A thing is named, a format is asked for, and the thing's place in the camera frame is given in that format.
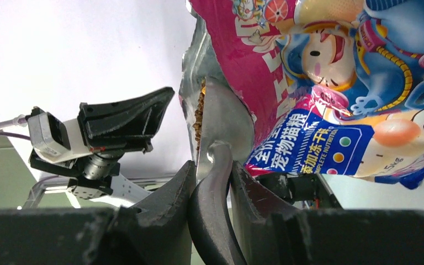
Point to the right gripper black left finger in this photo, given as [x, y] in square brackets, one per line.
[153, 231]

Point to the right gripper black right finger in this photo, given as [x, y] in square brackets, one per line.
[271, 231]

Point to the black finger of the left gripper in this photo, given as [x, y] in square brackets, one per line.
[125, 132]
[150, 106]

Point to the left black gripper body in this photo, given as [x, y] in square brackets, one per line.
[96, 176]

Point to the metal food scoop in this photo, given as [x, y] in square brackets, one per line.
[227, 136]

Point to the colourful pet food bag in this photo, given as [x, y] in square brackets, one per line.
[332, 87]

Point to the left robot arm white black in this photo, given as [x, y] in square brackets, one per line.
[85, 151]

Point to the brown pet food kibble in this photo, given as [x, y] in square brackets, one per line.
[198, 114]

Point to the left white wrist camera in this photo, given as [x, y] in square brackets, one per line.
[55, 141]

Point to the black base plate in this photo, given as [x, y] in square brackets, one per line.
[304, 191]

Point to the aluminium frame rail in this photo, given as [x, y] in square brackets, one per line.
[51, 190]

